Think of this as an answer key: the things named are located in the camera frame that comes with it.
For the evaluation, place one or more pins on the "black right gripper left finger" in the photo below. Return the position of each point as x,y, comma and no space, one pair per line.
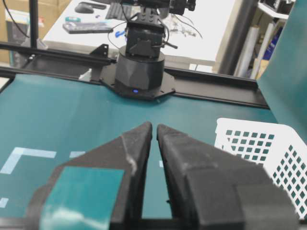
102,189

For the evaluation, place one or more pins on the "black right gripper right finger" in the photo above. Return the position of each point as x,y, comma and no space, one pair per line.
211,189

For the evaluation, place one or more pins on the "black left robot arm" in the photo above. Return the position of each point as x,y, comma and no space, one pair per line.
139,71

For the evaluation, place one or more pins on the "white perforated plastic basket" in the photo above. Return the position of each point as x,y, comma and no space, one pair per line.
276,147

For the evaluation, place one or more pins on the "white background desk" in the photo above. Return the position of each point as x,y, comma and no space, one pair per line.
194,37

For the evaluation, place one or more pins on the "black computer keyboard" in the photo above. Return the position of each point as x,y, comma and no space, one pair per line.
115,11

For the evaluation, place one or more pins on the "black computer mouse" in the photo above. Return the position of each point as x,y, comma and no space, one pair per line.
84,8

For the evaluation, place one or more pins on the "black vertical pole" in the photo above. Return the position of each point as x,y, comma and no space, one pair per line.
33,11

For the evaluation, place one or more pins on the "black aluminium frame rail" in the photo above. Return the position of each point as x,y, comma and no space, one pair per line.
178,82

